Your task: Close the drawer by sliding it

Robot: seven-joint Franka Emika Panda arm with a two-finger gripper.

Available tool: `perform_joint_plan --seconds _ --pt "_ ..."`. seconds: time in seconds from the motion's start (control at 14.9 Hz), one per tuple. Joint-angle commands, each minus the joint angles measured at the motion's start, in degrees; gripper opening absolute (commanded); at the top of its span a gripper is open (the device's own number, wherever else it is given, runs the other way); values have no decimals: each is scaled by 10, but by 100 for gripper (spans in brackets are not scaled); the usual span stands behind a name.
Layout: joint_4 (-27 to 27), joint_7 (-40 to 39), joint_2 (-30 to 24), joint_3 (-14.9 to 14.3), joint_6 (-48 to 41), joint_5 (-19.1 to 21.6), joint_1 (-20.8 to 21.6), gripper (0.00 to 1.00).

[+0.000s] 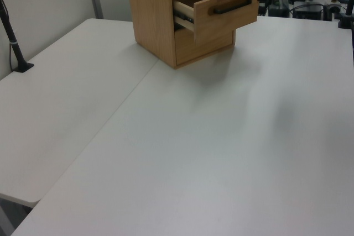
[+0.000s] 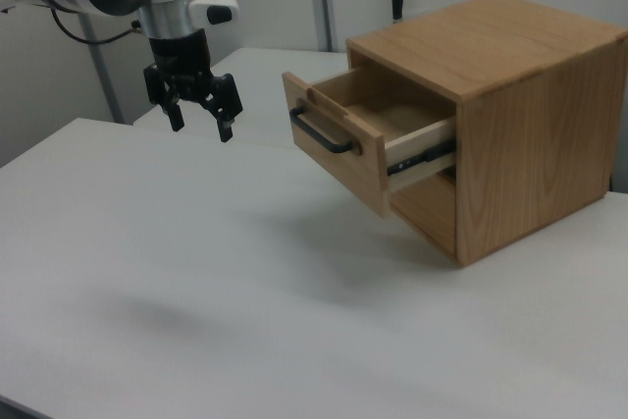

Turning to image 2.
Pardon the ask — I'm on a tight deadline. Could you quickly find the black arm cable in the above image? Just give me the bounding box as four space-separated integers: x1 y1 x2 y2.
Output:
50 7 144 45

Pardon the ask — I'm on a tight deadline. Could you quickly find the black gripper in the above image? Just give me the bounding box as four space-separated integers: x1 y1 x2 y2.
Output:
142 28 245 144

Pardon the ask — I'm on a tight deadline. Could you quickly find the wooden cabinet box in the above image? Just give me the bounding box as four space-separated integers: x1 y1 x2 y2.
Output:
345 0 628 268

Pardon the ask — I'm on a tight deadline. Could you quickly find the black drawer slide rail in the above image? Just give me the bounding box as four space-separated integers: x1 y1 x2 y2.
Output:
386 139 456 178

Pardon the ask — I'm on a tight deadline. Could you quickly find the black drawer handle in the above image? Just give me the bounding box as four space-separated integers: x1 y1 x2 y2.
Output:
288 105 355 155

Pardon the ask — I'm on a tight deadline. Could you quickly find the wooden drawer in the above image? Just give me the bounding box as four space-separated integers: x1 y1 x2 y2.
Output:
282 64 458 220

